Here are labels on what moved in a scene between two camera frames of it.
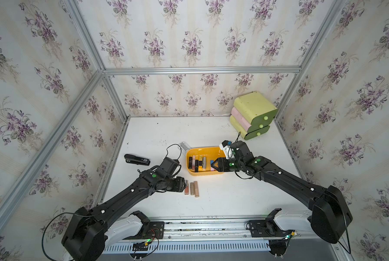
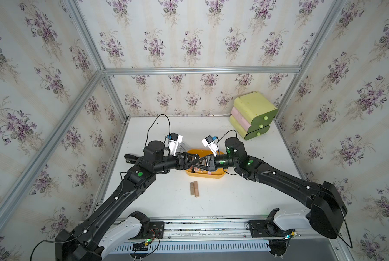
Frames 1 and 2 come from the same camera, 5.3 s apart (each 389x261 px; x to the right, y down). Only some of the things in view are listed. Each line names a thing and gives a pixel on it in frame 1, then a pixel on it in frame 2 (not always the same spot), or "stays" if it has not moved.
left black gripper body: [173, 184] → [168, 163]
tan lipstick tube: [196, 189] stays
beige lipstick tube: [192, 188] stays
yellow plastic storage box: [211, 153] stays
